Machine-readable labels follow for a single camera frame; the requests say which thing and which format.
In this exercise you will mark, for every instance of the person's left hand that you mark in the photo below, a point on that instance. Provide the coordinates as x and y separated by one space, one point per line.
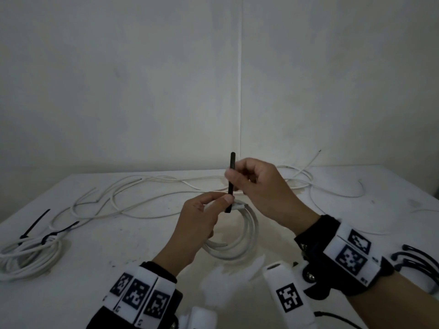
195 222

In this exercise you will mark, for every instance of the person's right hand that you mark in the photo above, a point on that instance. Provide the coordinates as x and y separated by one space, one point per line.
271 191

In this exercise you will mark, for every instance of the black plastic zip tie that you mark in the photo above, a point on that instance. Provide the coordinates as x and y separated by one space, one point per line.
232 161
36 220
67 226

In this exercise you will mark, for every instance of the bunch of black zip ties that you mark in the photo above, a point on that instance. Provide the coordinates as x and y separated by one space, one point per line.
418 251

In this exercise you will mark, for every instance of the person's left forearm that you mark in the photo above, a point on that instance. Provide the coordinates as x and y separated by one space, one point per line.
171 263

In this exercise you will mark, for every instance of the person's right forearm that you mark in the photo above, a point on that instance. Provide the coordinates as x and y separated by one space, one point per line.
394 301

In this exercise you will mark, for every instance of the black left wristband white markers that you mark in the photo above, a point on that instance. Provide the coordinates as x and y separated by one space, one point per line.
137 294

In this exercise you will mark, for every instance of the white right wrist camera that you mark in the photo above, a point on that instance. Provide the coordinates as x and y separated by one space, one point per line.
274 277

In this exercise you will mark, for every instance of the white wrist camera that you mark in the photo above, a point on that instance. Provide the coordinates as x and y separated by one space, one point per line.
274 277
202 318

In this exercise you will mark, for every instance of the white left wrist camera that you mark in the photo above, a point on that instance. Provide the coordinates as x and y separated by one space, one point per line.
202 318

